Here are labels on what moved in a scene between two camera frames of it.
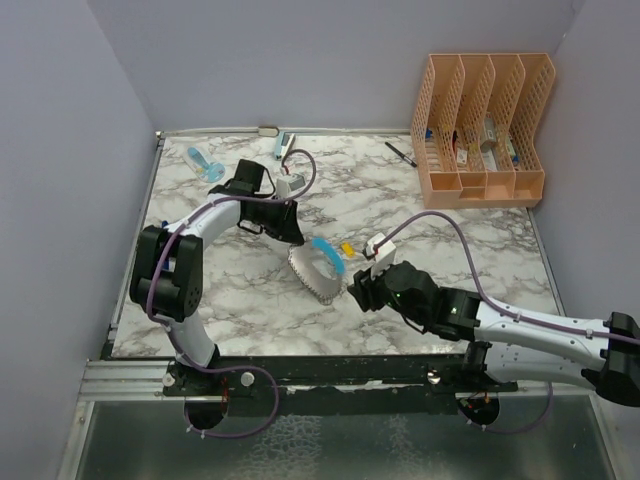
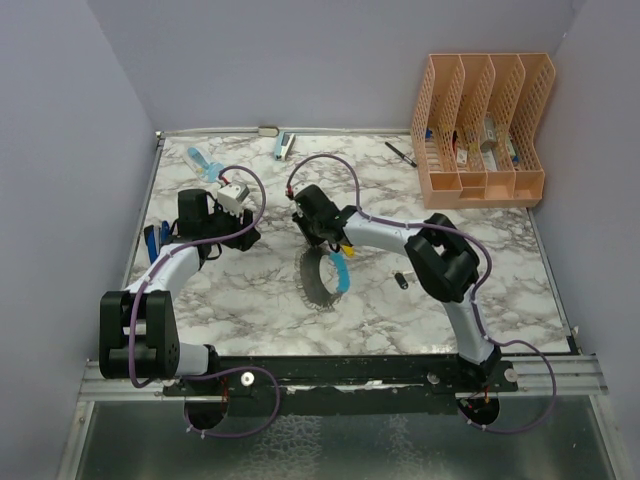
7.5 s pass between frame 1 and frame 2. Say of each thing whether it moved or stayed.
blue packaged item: stayed
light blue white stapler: stayed
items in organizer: stayed
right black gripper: moved
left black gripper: moved
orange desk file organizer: stayed
